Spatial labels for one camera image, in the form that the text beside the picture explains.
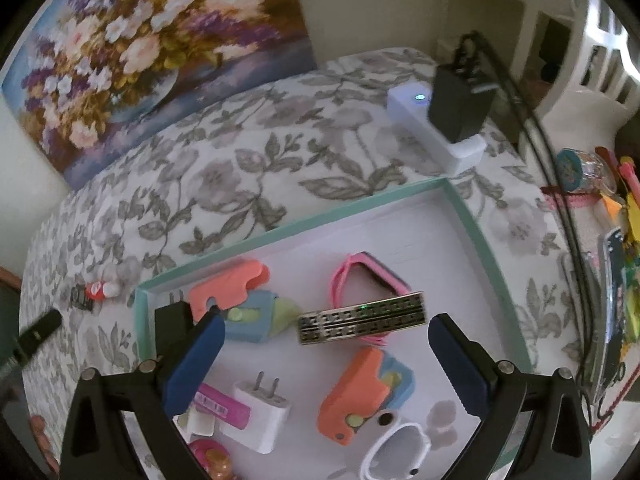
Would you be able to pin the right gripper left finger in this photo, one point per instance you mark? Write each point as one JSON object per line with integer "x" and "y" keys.
{"x": 97, "y": 444}

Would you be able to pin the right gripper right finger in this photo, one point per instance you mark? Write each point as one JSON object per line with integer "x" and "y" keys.
{"x": 556, "y": 443}

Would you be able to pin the pink helmet puppy toy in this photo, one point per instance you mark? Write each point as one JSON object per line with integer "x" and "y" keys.
{"x": 213, "y": 457}

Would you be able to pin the magenta rectangular case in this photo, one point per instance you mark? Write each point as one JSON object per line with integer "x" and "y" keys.
{"x": 225, "y": 408}

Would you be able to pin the black power adapter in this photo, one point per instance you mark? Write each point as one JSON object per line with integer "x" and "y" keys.
{"x": 172, "y": 321}

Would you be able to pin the white smart watch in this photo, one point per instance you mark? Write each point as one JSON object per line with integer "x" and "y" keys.
{"x": 389, "y": 446}

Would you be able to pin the white USB wall charger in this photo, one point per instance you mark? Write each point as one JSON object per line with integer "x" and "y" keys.
{"x": 267, "y": 414}

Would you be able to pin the pink blue toy gun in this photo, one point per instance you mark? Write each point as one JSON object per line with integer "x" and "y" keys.
{"x": 373, "y": 381}
{"x": 251, "y": 313}

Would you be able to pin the white ribbed plastic adapter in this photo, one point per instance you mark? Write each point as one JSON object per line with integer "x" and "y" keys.
{"x": 195, "y": 424}

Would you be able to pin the person's left hand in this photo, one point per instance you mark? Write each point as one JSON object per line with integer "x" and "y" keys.
{"x": 38, "y": 426}

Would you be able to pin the red white small bottle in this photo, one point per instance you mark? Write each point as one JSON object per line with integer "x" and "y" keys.
{"x": 103, "y": 290}

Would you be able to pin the teal rimmed white box lid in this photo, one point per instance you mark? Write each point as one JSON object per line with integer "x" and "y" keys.
{"x": 423, "y": 232}

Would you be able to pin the glitter tape roll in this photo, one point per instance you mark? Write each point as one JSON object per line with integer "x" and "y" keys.
{"x": 584, "y": 173}

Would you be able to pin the floral still life painting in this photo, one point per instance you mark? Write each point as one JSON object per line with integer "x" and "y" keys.
{"x": 93, "y": 79}

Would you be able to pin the grey floral blanket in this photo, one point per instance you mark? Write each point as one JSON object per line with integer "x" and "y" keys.
{"x": 232, "y": 170}

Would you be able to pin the black plugged charger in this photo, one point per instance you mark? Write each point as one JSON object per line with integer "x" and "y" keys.
{"x": 461, "y": 101}

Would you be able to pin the white wooden chair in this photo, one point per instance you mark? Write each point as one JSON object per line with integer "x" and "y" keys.
{"x": 597, "y": 89}

